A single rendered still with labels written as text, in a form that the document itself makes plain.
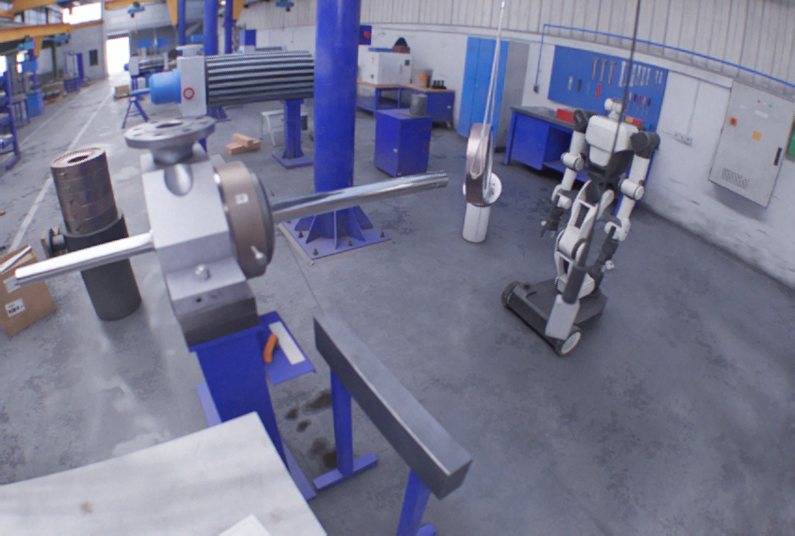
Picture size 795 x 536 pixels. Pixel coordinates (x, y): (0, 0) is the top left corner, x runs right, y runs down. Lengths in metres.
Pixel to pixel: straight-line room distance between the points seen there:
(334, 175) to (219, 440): 2.46
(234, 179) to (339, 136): 1.93
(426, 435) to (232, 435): 0.43
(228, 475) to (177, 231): 0.57
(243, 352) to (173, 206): 0.42
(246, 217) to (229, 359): 0.38
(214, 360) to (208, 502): 0.39
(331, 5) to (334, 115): 0.81
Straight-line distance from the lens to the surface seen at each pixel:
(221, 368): 1.11
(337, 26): 2.91
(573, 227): 2.42
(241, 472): 0.89
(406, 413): 0.96
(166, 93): 4.72
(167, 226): 1.02
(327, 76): 2.94
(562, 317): 1.16
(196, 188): 1.06
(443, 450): 0.91
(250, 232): 1.11
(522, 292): 2.63
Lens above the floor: 1.64
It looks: 28 degrees down
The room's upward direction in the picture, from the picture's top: 4 degrees clockwise
